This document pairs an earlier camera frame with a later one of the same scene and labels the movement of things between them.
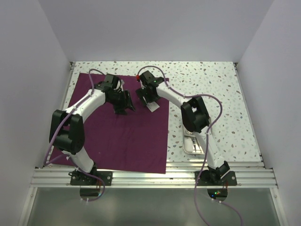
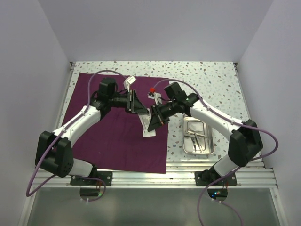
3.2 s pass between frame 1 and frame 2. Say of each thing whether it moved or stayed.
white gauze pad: moved
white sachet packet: moved
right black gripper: moved
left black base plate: stayed
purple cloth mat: stayed
